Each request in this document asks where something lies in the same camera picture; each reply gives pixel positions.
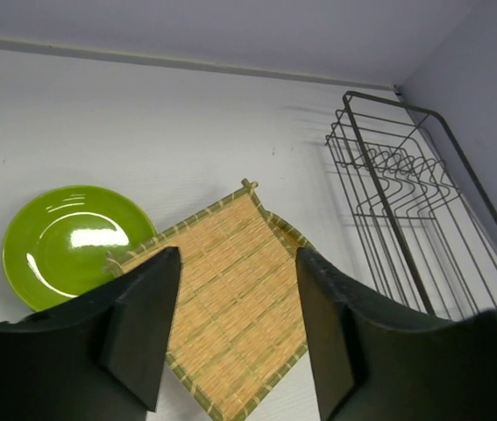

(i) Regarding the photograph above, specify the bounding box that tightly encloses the rounded bamboo tray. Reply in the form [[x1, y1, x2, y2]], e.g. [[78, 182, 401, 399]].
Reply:
[[265, 210, 315, 251]]

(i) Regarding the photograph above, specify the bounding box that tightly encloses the square bamboo tray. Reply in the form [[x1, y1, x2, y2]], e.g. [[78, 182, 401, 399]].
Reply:
[[105, 180, 307, 420]]

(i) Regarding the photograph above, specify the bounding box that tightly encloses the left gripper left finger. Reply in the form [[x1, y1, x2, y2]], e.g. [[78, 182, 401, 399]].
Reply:
[[0, 246, 181, 420]]

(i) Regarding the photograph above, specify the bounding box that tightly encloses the black wire dish rack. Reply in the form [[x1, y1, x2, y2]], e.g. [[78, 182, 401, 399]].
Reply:
[[325, 90, 497, 320]]

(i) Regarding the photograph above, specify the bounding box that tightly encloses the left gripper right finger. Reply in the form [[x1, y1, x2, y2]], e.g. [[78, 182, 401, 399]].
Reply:
[[295, 248, 497, 420]]

